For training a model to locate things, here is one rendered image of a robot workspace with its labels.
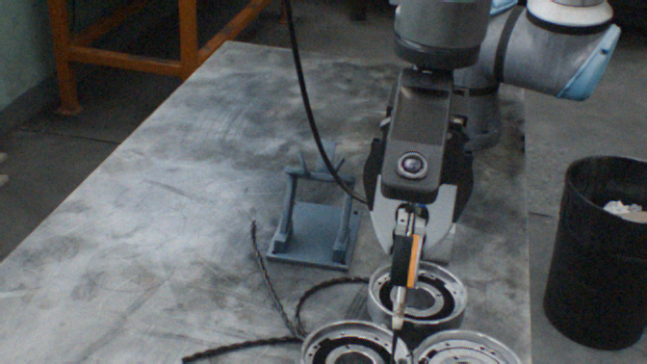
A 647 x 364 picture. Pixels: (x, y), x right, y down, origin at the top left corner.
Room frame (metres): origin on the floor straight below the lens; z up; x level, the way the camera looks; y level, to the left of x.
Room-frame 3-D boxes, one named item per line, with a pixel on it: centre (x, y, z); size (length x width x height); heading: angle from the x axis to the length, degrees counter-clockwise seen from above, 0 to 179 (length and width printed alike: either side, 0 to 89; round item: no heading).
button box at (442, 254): (0.76, -0.13, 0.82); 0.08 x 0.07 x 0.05; 169
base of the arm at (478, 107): (1.09, -0.21, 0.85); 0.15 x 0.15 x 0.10
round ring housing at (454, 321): (0.61, -0.11, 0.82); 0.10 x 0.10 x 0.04
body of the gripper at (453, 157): (0.59, -0.09, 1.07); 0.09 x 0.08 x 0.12; 172
